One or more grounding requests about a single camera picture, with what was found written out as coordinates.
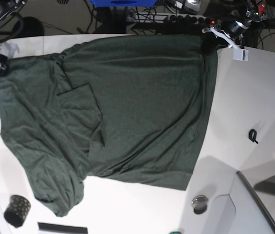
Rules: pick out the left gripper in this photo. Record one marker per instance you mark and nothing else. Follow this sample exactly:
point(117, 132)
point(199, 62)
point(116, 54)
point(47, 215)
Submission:
point(227, 33)

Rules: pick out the dark green t-shirt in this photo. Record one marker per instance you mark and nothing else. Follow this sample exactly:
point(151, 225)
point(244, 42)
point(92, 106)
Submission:
point(133, 109)

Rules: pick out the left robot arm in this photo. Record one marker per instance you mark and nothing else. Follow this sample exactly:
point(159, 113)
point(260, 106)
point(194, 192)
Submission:
point(249, 12)

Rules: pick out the small black clip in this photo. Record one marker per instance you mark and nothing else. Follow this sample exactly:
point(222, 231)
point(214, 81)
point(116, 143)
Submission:
point(252, 135)

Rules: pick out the white power strip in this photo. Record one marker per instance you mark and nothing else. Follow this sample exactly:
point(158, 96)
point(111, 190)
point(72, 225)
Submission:
point(149, 17)

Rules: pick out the blue bin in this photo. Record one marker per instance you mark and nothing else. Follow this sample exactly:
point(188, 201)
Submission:
point(124, 3)

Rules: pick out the black patterned cup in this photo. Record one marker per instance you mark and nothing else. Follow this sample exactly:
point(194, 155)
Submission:
point(17, 210)

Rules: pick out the round metal table grommet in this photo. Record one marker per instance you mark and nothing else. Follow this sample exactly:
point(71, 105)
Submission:
point(199, 204)

